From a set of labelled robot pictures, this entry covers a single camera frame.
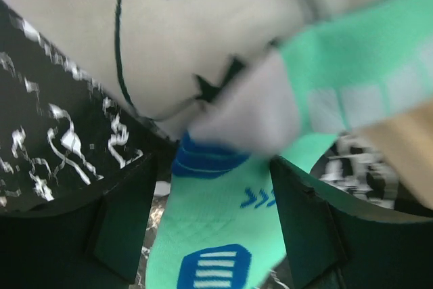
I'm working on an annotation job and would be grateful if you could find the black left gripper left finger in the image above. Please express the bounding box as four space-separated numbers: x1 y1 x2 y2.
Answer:
1 155 157 288

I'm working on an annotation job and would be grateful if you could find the white green t-shirt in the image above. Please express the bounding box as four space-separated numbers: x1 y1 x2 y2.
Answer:
3 0 379 139

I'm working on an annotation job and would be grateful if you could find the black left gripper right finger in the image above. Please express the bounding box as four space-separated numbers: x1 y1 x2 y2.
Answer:
270 157 432 288

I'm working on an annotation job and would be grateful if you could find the mint green sock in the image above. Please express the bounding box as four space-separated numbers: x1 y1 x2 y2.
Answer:
145 0 432 288

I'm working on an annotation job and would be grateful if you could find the wooden drying rack frame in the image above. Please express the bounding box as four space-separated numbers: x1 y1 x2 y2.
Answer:
355 102 432 208

